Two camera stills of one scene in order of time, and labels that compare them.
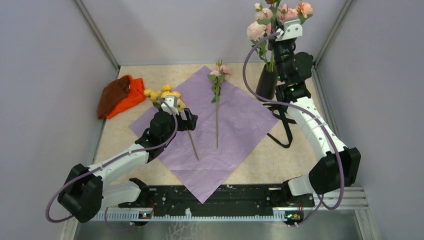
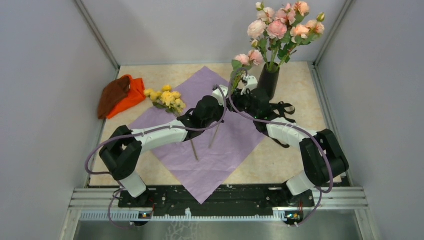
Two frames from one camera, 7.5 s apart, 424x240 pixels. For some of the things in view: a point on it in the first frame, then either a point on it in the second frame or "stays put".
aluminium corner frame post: [97, 35] stays put
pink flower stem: [266, 16] to [314, 29]
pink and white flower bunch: [217, 77] to [242, 62]
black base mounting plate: [231, 196] stays put
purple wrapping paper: [230, 125] stays put
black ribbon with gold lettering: [278, 111] stays put
